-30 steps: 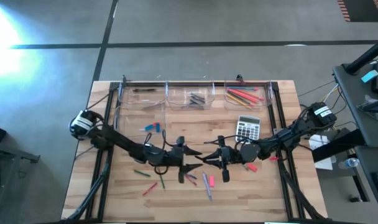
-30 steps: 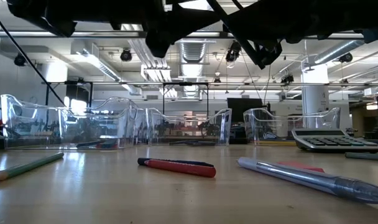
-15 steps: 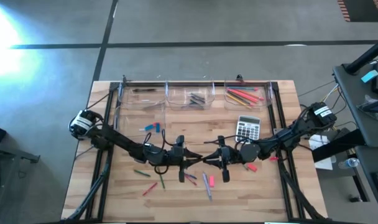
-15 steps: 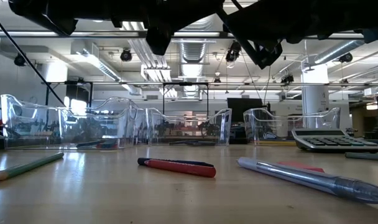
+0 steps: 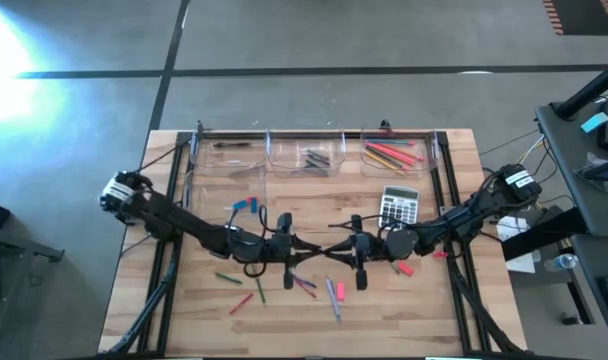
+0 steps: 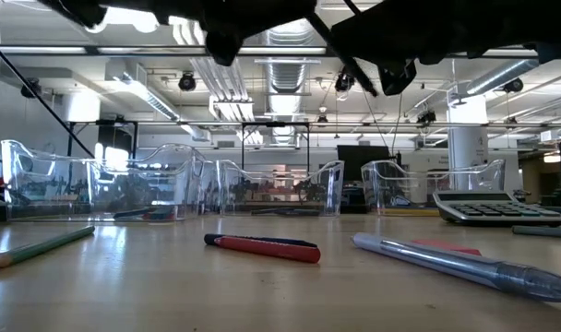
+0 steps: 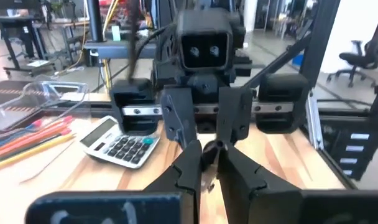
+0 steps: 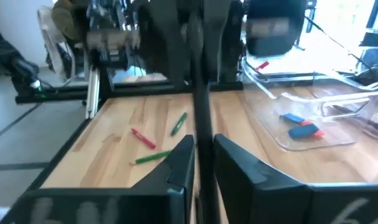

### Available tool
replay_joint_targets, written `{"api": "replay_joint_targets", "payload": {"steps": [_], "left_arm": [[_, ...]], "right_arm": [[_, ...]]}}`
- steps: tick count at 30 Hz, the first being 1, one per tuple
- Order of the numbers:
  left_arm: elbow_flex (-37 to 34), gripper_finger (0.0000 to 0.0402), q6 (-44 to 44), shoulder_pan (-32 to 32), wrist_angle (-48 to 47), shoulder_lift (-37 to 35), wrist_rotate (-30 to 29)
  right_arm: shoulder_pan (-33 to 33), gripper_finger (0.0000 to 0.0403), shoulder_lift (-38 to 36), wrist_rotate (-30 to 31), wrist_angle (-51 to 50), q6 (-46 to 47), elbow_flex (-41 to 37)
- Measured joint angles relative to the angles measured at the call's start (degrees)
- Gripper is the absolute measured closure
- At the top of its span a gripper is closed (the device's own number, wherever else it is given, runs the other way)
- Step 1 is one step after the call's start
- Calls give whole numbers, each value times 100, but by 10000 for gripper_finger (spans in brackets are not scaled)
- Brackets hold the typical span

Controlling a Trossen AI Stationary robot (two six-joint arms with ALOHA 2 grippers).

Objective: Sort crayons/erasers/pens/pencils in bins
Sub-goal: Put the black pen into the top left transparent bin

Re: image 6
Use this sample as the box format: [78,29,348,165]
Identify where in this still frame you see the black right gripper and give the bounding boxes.
[328,0,448,97]

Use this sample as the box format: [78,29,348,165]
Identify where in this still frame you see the yellow pencil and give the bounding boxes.
[380,207,442,218]

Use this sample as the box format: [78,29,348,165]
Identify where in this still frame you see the black ceiling spot lamp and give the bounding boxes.
[20,77,41,100]
[177,71,197,92]
[334,64,360,93]
[416,109,438,126]
[501,77,525,95]

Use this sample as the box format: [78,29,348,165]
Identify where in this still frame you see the overhead bar with light strips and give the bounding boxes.
[0,44,561,60]

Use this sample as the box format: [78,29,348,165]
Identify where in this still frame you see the black metal stand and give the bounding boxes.
[241,121,311,174]
[66,118,139,160]

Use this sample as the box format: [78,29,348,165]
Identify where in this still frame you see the white column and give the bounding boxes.
[448,94,490,191]

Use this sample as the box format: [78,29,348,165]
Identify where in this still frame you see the silver ceiling pipe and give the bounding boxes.
[467,43,561,98]

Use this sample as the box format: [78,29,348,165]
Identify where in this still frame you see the clear plastic bin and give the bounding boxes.
[361,159,507,217]
[215,159,345,218]
[87,143,220,218]
[1,139,206,223]

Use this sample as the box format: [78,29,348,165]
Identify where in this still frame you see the grey desk calculator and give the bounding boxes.
[432,189,561,228]

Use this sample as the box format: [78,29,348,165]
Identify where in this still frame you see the wooden cabinet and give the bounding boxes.
[519,159,545,204]

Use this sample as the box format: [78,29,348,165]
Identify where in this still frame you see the red crayon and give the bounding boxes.
[214,235,322,266]

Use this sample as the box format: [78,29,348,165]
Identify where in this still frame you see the clear grey ballpoint pen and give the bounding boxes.
[352,231,561,304]

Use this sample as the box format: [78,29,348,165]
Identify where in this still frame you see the grey green pencil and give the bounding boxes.
[512,224,561,240]

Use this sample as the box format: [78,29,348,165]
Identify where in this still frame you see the corrugated silver ventilation duct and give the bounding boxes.
[257,18,322,145]

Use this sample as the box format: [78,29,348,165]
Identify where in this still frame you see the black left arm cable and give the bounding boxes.
[0,30,96,159]

